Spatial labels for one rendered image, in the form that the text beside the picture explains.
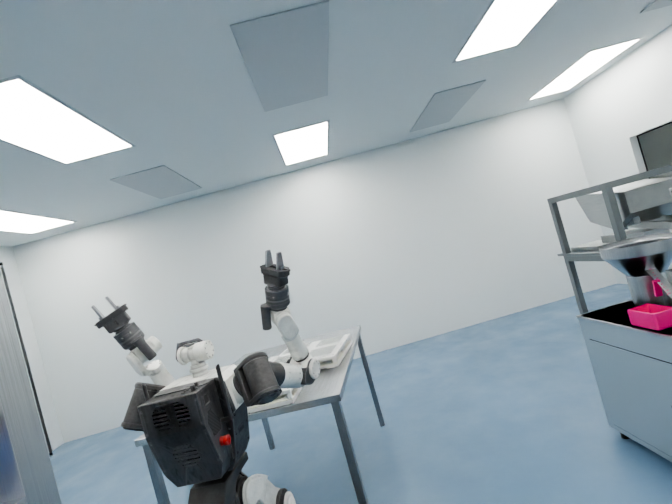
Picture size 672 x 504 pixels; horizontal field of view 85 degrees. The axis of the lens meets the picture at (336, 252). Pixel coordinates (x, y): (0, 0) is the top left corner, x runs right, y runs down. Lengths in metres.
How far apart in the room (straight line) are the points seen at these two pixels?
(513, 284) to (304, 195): 3.37
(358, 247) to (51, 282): 4.45
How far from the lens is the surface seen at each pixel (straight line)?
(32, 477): 0.83
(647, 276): 2.63
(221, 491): 1.42
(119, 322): 1.66
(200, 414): 1.25
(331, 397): 1.87
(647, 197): 3.48
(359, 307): 5.47
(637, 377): 2.54
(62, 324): 6.66
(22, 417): 0.82
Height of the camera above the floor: 1.50
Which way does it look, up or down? 1 degrees up
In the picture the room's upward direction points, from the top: 16 degrees counter-clockwise
